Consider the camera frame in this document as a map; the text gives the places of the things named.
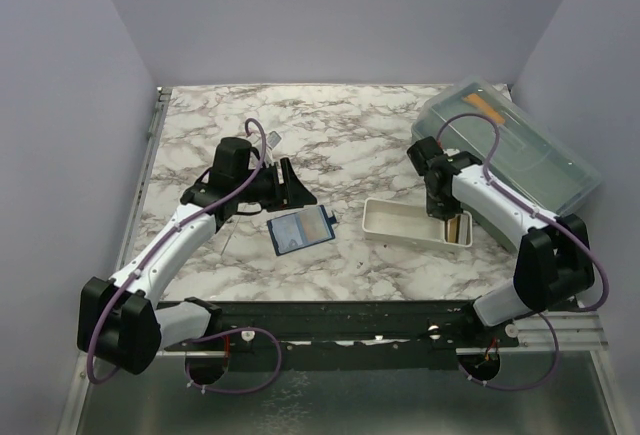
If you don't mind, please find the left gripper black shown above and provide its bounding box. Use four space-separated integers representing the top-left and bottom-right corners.
235 158 318 213

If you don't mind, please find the blue leather card holder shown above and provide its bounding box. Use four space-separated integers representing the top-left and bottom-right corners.
267 205 337 256

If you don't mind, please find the gold credit card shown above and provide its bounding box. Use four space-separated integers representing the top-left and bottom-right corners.
299 212 329 244

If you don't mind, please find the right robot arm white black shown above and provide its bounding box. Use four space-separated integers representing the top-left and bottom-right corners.
407 137 595 347

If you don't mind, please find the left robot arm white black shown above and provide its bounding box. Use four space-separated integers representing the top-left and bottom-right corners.
77 137 317 375

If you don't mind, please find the gold striped card in tray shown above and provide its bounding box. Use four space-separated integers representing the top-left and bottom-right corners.
445 216 460 243

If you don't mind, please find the orange item inside box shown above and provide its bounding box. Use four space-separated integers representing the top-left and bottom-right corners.
463 93 506 125

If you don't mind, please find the white plastic tray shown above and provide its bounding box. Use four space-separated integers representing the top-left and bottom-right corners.
362 198 473 252

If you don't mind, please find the grey lidded storage box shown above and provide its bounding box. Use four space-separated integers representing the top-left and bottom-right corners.
410 74 601 256

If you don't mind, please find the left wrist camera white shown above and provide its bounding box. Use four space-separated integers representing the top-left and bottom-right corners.
248 131 282 150

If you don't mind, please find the yellow black handled screwdriver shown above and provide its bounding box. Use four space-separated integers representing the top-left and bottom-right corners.
220 218 239 258

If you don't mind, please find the black mounting rail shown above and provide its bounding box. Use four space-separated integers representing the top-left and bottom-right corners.
164 299 521 371

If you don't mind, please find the aluminium extrusion rail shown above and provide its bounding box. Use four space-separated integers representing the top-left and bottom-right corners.
74 309 609 356

